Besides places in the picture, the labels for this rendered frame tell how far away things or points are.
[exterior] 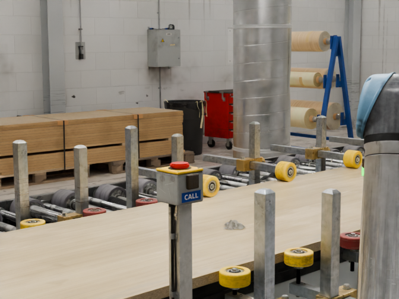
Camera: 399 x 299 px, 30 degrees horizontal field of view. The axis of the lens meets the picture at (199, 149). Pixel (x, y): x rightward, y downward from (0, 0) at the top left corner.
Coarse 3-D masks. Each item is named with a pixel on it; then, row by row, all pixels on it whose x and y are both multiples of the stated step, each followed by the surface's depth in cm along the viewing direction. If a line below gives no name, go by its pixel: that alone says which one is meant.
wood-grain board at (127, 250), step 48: (240, 192) 288; (288, 192) 287; (0, 240) 220; (48, 240) 219; (96, 240) 219; (144, 240) 219; (192, 240) 218; (240, 240) 218; (288, 240) 218; (0, 288) 177; (48, 288) 176; (96, 288) 176; (144, 288) 176; (192, 288) 184
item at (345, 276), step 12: (276, 264) 208; (348, 264) 232; (252, 276) 202; (276, 276) 209; (288, 276) 213; (300, 276) 217; (312, 276) 220; (348, 276) 233; (204, 288) 190; (216, 288) 193; (228, 288) 197; (240, 288) 199; (252, 288) 203; (276, 288) 210; (288, 288) 213
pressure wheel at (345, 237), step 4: (348, 232) 224; (352, 232) 224; (356, 232) 224; (340, 236) 221; (344, 236) 220; (348, 236) 220; (352, 236) 220; (356, 236) 221; (340, 240) 220; (344, 240) 219; (348, 240) 218; (352, 240) 217; (356, 240) 217; (340, 244) 221; (344, 244) 219; (348, 244) 218; (352, 244) 218; (356, 244) 218; (344, 248) 219; (348, 248) 218; (352, 248) 218; (356, 248) 218; (352, 264) 222; (352, 268) 222
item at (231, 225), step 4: (232, 220) 237; (236, 220) 235; (224, 224) 236; (228, 224) 233; (232, 224) 232; (236, 224) 234; (240, 224) 232; (224, 228) 231; (228, 228) 231; (232, 228) 231; (236, 228) 231; (240, 228) 231
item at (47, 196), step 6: (276, 156) 419; (294, 156) 427; (210, 168) 382; (216, 168) 385; (156, 180) 358; (90, 186) 334; (96, 186) 335; (120, 186) 344; (54, 192) 321; (90, 192) 333; (36, 198) 314; (42, 198) 316; (48, 198) 318; (0, 204) 303; (6, 204) 305; (6, 210) 305; (6, 222) 306; (12, 222) 308; (48, 222) 320
